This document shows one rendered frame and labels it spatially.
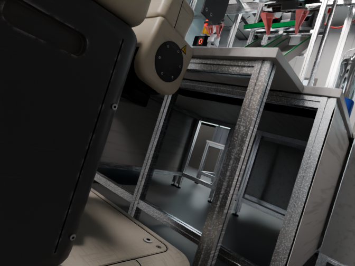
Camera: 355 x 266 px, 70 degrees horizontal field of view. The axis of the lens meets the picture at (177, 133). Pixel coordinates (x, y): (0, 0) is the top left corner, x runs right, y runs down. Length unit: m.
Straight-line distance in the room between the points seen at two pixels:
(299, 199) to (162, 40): 0.68
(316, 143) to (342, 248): 0.85
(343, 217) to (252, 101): 1.08
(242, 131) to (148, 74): 0.31
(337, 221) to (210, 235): 1.03
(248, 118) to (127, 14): 0.46
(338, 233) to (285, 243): 0.72
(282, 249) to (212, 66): 0.67
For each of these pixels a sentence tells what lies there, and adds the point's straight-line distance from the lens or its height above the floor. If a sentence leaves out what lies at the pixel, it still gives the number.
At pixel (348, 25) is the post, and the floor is 1.84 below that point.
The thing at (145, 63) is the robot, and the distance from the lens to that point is 0.63.
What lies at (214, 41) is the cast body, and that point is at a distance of 1.57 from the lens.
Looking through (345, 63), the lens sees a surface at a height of 1.37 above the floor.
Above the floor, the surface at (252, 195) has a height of 0.18.
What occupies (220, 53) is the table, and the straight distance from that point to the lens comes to 0.85.
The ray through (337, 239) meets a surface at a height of 0.27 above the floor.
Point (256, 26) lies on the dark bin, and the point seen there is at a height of 1.19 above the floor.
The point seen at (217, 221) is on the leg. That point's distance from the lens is 0.76.
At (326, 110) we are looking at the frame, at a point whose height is 0.78.
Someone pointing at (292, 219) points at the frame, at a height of 0.40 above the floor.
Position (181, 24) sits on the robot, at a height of 0.83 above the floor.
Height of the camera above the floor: 0.55
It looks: 1 degrees up
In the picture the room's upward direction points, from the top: 18 degrees clockwise
